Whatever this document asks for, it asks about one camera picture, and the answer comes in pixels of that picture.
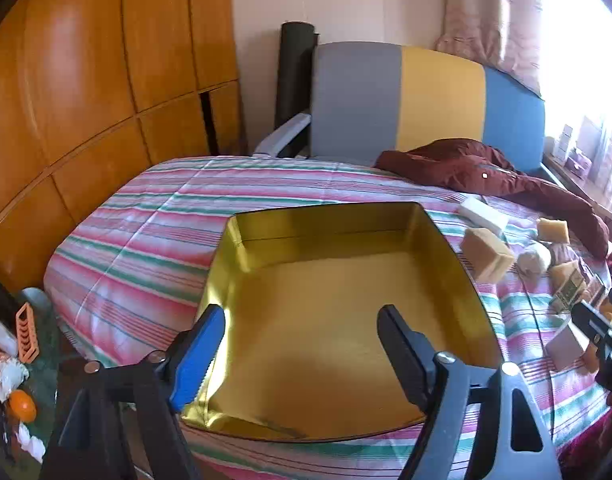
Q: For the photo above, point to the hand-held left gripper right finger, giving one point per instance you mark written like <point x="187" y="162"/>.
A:
<point x="406" y="365"/>

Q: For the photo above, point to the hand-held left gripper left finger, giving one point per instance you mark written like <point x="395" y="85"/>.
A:
<point x="196" y="365"/>

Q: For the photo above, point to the white carton box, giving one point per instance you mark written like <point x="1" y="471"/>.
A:
<point x="566" y="347"/>

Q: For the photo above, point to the green printed packet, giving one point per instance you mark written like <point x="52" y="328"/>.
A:
<point x="568" y="295"/>

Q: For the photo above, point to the yellow sponge block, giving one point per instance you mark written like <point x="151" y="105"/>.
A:
<point x="565" y="271"/>
<point x="553" y="231"/>

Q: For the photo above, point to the white round soap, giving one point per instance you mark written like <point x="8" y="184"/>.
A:
<point x="533" y="258"/>

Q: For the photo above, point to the gold tin box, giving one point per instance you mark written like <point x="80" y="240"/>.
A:
<point x="326" y="310"/>

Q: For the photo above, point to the tan sponge block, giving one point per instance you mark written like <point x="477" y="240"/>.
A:
<point x="486" y="255"/>

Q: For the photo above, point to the white soap bar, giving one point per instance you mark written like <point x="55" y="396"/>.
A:
<point x="481" y="214"/>

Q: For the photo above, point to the wooden window ledge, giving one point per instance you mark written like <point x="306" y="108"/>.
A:
<point x="581" y="190"/>

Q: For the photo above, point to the purple box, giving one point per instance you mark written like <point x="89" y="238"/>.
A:
<point x="578" y="165"/>

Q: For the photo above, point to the striped cloth cover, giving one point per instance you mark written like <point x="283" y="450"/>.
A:
<point x="136" y="240"/>

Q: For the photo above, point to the glass side table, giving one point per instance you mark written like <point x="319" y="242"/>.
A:
<point x="43" y="385"/>

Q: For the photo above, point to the orange plastic rack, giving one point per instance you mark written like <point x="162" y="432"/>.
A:
<point x="26" y="335"/>

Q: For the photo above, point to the orange fruit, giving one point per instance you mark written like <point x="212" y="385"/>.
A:
<point x="22" y="405"/>

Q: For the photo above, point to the white crumpled tissue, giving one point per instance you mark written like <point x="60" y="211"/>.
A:
<point x="11" y="375"/>

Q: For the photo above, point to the maroon jacket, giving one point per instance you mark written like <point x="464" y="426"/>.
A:
<point x="451" y="165"/>

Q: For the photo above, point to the grey yellow blue chair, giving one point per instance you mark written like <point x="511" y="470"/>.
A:
<point x="356" y="100"/>

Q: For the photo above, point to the wooden wardrobe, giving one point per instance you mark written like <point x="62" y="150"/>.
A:
<point x="86" y="85"/>

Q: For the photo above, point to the black rolled mat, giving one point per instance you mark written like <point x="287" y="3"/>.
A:
<point x="291" y="75"/>

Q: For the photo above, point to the pink curtain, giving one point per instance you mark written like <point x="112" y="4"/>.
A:
<point x="481" y="10"/>

